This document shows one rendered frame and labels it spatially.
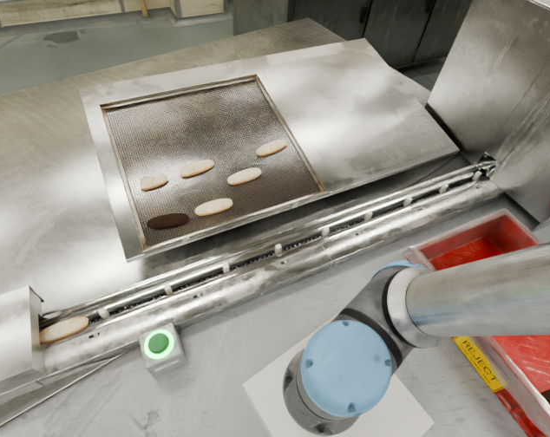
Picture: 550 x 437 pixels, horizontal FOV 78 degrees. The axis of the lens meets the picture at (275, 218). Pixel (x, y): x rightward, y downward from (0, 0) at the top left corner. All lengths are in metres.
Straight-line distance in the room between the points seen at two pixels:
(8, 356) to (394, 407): 0.71
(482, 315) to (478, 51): 0.92
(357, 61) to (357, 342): 1.11
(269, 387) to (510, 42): 1.02
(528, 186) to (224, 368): 0.95
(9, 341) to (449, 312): 0.75
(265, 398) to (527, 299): 0.48
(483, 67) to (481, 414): 0.89
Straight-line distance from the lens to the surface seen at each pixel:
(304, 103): 1.19
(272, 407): 0.71
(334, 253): 0.88
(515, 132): 1.18
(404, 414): 0.76
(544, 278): 0.38
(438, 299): 0.47
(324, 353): 0.50
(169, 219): 0.88
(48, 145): 1.36
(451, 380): 0.89
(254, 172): 0.96
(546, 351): 1.03
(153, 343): 0.74
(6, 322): 0.86
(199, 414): 0.78
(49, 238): 1.07
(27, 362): 0.80
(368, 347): 0.51
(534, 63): 1.14
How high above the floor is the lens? 1.59
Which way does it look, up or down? 52 degrees down
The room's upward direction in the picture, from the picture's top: 5 degrees clockwise
